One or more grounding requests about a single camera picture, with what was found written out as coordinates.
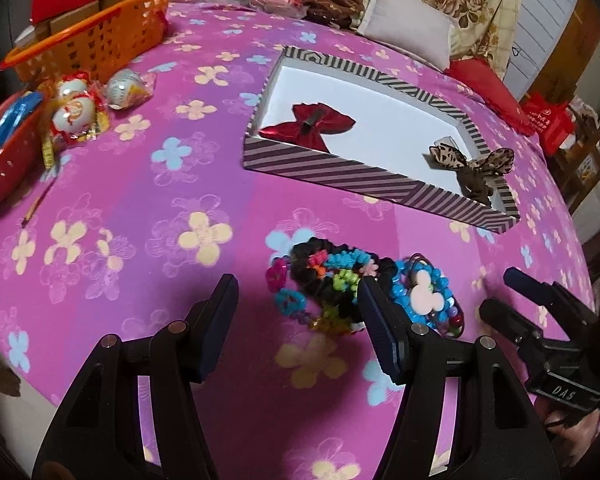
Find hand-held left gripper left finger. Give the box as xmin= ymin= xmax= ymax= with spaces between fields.
xmin=30 ymin=273 xmax=240 ymax=480

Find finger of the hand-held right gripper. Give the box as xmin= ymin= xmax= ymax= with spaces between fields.
xmin=504 ymin=267 xmax=600 ymax=328
xmin=479 ymin=299 xmax=548 ymax=356

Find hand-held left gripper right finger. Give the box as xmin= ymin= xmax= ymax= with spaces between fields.
xmin=357 ymin=276 xmax=563 ymax=480

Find blue bead bracelet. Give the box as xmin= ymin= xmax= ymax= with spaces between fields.
xmin=392 ymin=254 xmax=466 ymax=338

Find striped cardboard box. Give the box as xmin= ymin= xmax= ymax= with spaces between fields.
xmin=242 ymin=46 xmax=521 ymax=233

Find leopard print bow hair clip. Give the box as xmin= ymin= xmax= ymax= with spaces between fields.
xmin=428 ymin=136 xmax=516 ymax=206

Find red shopping bag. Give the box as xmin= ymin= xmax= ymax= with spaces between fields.
xmin=522 ymin=91 xmax=576 ymax=156

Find red heart cushion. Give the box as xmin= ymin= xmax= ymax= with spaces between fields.
xmin=447 ymin=57 xmax=538 ymax=136

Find red bow hair clip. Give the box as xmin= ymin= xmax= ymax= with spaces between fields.
xmin=259 ymin=102 xmax=357 ymax=152

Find wrapped figurine candies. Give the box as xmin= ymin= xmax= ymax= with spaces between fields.
xmin=39 ymin=87 xmax=112 ymax=171

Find red and white decorated egg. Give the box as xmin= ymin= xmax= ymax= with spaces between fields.
xmin=52 ymin=97 xmax=97 ymax=136
xmin=59 ymin=72 xmax=89 ymax=102

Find grey decorated egg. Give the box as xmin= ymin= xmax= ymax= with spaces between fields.
xmin=105 ymin=70 xmax=143 ymax=109

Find red plastic colander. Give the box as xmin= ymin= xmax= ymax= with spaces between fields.
xmin=0 ymin=91 xmax=48 ymax=207

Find cream floral quilt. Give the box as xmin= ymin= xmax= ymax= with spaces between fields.
xmin=380 ymin=0 xmax=528 ymax=81

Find blue plastic wrapper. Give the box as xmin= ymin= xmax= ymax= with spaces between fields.
xmin=0 ymin=92 xmax=43 ymax=161

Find white pillow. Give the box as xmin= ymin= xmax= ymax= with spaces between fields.
xmin=356 ymin=0 xmax=458 ymax=68

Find orange plastic basket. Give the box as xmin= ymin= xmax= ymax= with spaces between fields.
xmin=0 ymin=0 xmax=180 ymax=86

